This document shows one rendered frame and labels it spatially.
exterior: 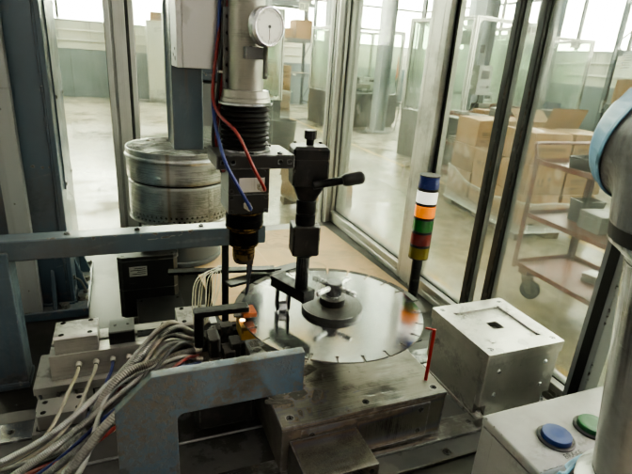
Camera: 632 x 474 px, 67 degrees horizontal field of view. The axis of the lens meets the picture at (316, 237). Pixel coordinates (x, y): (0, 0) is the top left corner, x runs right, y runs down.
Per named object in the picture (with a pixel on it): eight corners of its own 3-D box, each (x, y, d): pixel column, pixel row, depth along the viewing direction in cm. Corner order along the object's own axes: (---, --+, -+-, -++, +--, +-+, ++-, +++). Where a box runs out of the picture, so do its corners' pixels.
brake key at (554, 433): (553, 431, 70) (557, 419, 69) (576, 450, 67) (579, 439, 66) (532, 436, 69) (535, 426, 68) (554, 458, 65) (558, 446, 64)
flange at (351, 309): (339, 290, 95) (339, 278, 94) (374, 315, 86) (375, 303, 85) (290, 301, 89) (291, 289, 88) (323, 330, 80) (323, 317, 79)
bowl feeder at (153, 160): (221, 236, 174) (221, 136, 161) (240, 272, 147) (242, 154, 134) (131, 243, 162) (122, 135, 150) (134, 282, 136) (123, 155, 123)
